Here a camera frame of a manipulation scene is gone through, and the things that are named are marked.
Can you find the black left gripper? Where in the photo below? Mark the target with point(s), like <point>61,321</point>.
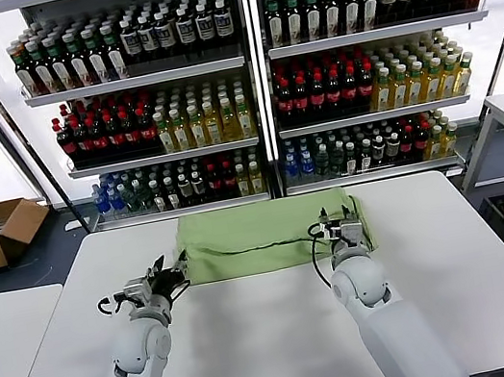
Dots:
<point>166,284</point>

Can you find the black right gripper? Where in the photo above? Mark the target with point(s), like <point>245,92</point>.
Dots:
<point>333,230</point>

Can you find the light green polo shirt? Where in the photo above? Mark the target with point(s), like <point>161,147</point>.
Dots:
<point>250,233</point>

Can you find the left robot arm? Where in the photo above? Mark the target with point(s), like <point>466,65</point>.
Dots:
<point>139,350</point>

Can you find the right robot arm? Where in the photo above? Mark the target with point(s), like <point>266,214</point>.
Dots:
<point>392,320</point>

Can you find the clear green bottle white cap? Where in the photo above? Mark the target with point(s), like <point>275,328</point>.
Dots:
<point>144,198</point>
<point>130,201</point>
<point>323,163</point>
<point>338,161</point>

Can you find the blue water bottle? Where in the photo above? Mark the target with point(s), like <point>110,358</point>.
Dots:
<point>114,202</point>
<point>99,203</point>
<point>308,165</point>
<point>292,167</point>

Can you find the yellow juice bottle green label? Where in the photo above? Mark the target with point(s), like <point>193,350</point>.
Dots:
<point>432,83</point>
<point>416,87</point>
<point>244,182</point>
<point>256,180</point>
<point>213,128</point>
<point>435,146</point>
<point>245,122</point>
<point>448,79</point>
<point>399,90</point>
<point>166,137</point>
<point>382,94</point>
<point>198,132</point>
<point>450,143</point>
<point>181,135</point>
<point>463,76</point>
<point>230,125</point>

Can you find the cola bottle red cap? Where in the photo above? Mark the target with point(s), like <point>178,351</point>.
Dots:
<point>66,145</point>
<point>230,182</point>
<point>115,138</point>
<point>301,101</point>
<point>351,93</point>
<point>131,135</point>
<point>317,99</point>
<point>83,144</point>
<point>215,185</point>
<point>148,132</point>
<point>366,90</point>
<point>98,141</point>
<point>334,96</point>
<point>285,104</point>
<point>408,148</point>
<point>422,145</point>

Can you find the white paper scrap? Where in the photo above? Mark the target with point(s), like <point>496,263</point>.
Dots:
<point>78,224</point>

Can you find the grey metal shelf unit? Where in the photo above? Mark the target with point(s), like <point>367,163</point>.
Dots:
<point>140,81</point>
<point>376,35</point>

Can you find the dark bottle green cap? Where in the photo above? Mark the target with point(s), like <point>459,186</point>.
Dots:
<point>333,13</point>
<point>96,59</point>
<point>370,6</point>
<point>115,56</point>
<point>78,64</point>
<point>294,20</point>
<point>352,10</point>
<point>276,23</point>
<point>60,68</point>
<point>314,16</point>
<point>42,71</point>
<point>26,74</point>

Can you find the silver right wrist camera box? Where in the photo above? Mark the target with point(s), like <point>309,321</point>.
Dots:
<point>352,231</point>

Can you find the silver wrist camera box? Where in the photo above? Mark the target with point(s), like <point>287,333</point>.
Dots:
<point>135,289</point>
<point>352,231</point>

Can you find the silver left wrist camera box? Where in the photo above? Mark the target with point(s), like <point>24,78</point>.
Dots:
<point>135,289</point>

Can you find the thin black window post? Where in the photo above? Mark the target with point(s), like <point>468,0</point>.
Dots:
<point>8,114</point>

